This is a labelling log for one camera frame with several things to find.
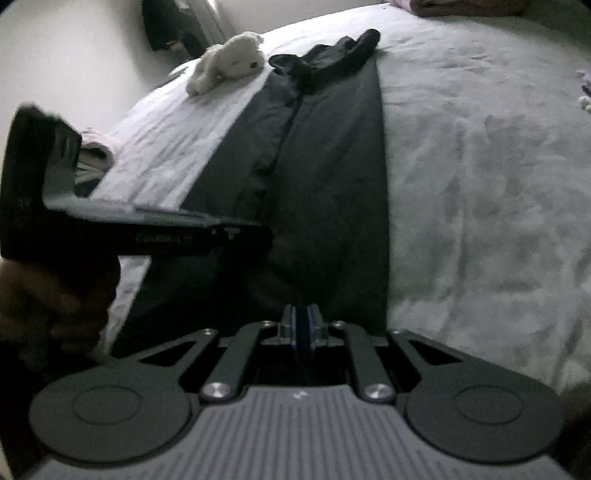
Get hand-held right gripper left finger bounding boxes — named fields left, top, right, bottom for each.
left=120, top=305, right=301, bottom=402

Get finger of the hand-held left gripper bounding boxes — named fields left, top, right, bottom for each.
left=208, top=215, right=274, bottom=257

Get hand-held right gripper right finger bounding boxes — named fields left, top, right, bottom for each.
left=300, top=305, right=472, bottom=403

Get black garment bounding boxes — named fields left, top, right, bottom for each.
left=108, top=62, right=392, bottom=361

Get pale clothes pile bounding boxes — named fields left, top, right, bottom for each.
left=76, top=129, right=116, bottom=197

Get hanging dark clothes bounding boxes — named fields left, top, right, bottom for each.
left=141, top=0, right=208, bottom=58

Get person's left hand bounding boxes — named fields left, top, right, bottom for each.
left=0, top=261, right=112, bottom=365

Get white plush toy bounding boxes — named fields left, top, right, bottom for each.
left=186, top=31, right=266, bottom=97

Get dark grey garment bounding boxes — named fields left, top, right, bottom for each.
left=269, top=28, right=382, bottom=95

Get bed with white sheet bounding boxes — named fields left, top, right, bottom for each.
left=90, top=2, right=591, bottom=393

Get grey curtain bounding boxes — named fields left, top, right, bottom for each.
left=185, top=0, right=236, bottom=42

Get small pale toy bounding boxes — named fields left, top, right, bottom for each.
left=576, top=69, right=591, bottom=112

